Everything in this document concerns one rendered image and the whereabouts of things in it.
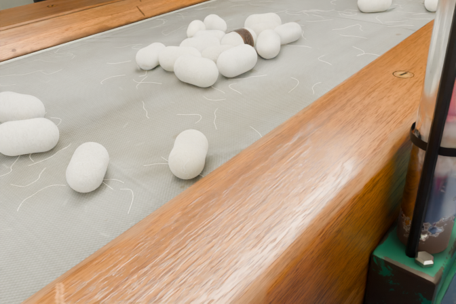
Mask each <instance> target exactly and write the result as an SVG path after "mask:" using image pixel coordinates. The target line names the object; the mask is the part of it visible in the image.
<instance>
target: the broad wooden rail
mask: <svg viewBox="0 0 456 304"><path fill-rule="evenodd" d="M207 1H210V0H46V1H40V2H36V3H31V4H28V5H21V6H18V7H12V8H9V9H3V10H0V62H4V61H7V60H11V59H14V58H18V57H21V56H25V55H27V54H32V53H34V52H38V51H41V50H45V49H48V48H52V47H55V46H57V45H62V44H64V43H68V42H71V41H75V40H78V39H82V38H85V37H89V36H92V35H95V34H99V33H103V32H105V31H109V30H112V29H116V28H119V27H122V26H125V25H129V24H132V23H135V22H140V21H142V20H146V19H149V18H153V17H156V16H160V15H162V14H167V13H170V12H173V11H176V10H180V9H183V8H186V7H190V6H192V5H197V4H199V3H203V2H207Z"/></svg>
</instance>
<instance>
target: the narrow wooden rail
mask: <svg viewBox="0 0 456 304"><path fill-rule="evenodd" d="M433 26H434V19H433V20H431V21H430V22H429V23H427V24H426V25H424V26H423V27H421V28H420V29H419V30H417V31H415V32H414V33H413V34H411V35H409V36H408V37H407V38H406V39H404V40H402V41H401V42H400V43H398V44H397V45H395V46H394V47H392V48H391V49H389V50H388V51H386V52H385V53H384V54H382V55H380V56H379V57H378V58H376V59H375V60H373V61H372V62H370V63H369V64H367V65H366V66H365V67H363V68H362V69H360V70H359V71H357V72H356V73H354V74H353V75H352V76H350V77H348V78H347V79H346V80H344V81H343V82H341V83H340V84H339V85H337V86H335V87H334V88H333V89H331V90H330V91H328V92H327V93H325V94H324V95H323V96H321V97H319V98H318V99H317V100H315V101H313V102H312V103H311V104H309V105H308V106H306V107H305V108H304V109H302V110H301V111H299V112H298V113H296V114H295V115H293V116H292V117H291V118H289V119H287V120H286V121H285V122H283V123H281V124H280V125H279V126H278V127H276V128H274V129H273V130H272V131H270V132H269V133H267V134H266V135H264V136H263V137H261V138H260V139H258V140H257V141H256V142H254V143H252V144H251V145H250V146H248V147H247V148H245V149H244V150H243V151H241V152H239V153H238V154H237V155H235V156H234V157H232V158H231V159H229V160H228V161H226V162H225V163H224V164H222V165H221V166H219V167H218V168H217V169H215V170H213V171H212V172H211V173H209V174H207V175H206V176H205V177H203V178H202V179H200V180H199V181H197V182H196V183H195V184H193V185H191V186H190V187H189V188H187V189H185V190H184V191H183V192H182V193H180V194H178V195H177V196H176V197H174V198H173V199H171V200H170V201H169V202H167V203H165V204H164V205H163V206H161V207H160V208H158V209H157V210H155V211H154V212H152V213H151V214H150V215H148V216H146V217H145V218H144V219H142V220H141V221H139V222H138V223H137V224H135V225H133V226H132V227H131V228H129V229H128V230H126V231H125V232H123V233H122V234H121V235H119V236H117V237H116V238H115V239H113V240H111V241H110V242H109V243H108V244H106V245H104V246H103V247H102V248H100V249H99V250H97V251H96V252H94V253H93V254H91V255H90V256H89V257H87V258H86V259H84V260H82V261H81V262H80V263H78V264H77V265H76V266H74V267H72V268H71V269H69V270H68V271H67V272H65V273H64V274H62V275H61V276H59V277H58V278H56V279H55V280H54V281H52V282H50V283H49V284H48V285H46V286H45V287H43V288H42V289H41V290H39V291H37V292H36V293H35V294H33V295H32V296H30V297H29V298H27V299H26V300H24V301H23V302H21V303H20V304H364V300H365V295H366V287H367V282H368V273H369V268H370V263H371V254H372V253H373V251H374V249H375V248H376V247H377V245H378V244H379V242H380V241H381V240H382V239H383V237H384V236H385V234H386V233H387V232H388V230H389V229H390V227H391V226H392V225H393V224H394V222H395V221H396V219H397V218H398V217H399V214H400V207H401V202H402V195H403V191H404V184H405V180H406V173H407V169H408V164H409V157H410V153H411V146H412V141H411V140H410V136H409V134H410V130H411V126H412V124H413V123H414V122H416V120H417V113H418V108H419V101H420V98H421V90H422V86H423V79H424V75H425V68H426V64H427V59H428V52H429V48H430V41H431V37H432V30H433Z"/></svg>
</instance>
